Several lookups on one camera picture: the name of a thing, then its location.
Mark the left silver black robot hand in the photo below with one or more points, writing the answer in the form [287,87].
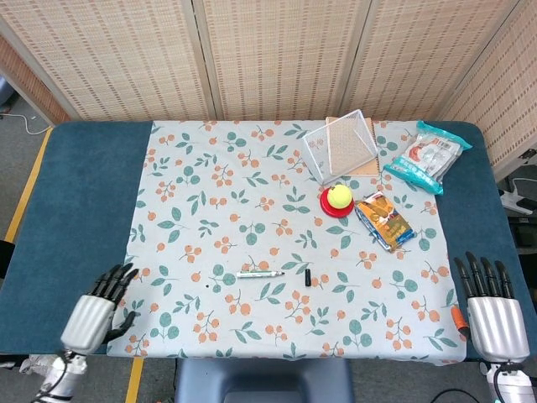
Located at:
[90,321]

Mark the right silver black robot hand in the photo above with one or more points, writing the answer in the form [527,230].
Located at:
[497,327]

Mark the green whiteboard marker body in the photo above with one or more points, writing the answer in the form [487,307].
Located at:
[258,275]

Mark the black marker cap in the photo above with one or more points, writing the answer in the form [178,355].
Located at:
[308,278]

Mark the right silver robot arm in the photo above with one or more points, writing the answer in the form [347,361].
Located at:
[509,384]

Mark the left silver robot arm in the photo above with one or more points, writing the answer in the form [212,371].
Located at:
[60,378]

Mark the white shoe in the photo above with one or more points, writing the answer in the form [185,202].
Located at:
[35,364]

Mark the black box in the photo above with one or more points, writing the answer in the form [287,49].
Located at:
[526,237]

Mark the orange blue snack packet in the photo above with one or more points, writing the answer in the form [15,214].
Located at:
[384,220]

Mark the teal white snack bag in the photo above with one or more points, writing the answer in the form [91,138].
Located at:
[425,157]

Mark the brown cork notebook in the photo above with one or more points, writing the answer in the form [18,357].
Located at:
[369,168]

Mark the yellow tennis ball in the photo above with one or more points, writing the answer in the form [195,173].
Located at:
[339,196]

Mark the red round disc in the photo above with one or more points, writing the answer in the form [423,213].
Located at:
[327,207]

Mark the floral print tablecloth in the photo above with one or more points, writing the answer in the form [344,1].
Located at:
[272,210]

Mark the dark bamboo screen panel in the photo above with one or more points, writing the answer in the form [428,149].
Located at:
[25,84]

